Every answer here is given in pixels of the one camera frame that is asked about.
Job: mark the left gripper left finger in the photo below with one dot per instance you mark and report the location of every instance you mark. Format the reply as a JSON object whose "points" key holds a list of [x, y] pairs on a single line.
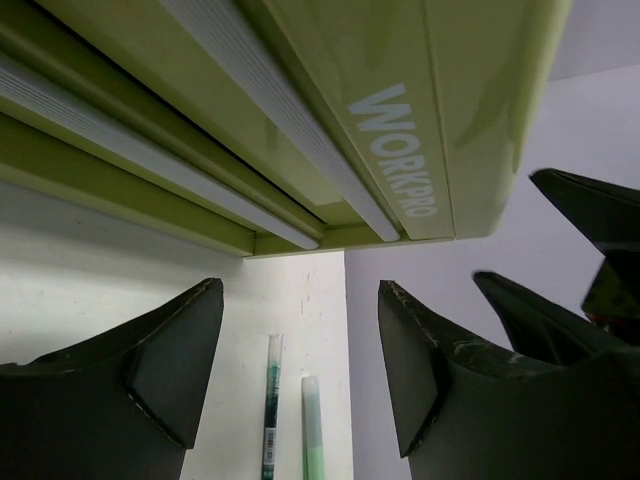
{"points": [[125, 404]]}

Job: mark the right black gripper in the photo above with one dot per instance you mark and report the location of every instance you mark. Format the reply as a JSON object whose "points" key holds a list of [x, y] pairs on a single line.
{"points": [[608, 216]]}

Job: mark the green gel pen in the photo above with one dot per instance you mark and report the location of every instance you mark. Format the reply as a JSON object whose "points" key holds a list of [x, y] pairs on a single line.
{"points": [[273, 372]]}

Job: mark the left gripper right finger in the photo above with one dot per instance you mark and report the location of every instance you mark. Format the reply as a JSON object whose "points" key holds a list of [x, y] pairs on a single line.
{"points": [[466, 408]]}

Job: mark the green metal drawer chest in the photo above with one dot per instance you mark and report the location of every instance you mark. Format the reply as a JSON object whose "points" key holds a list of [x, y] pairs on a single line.
{"points": [[264, 128]]}

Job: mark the green highlighter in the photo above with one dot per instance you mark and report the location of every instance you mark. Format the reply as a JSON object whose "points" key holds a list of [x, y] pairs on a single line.
{"points": [[313, 446]]}

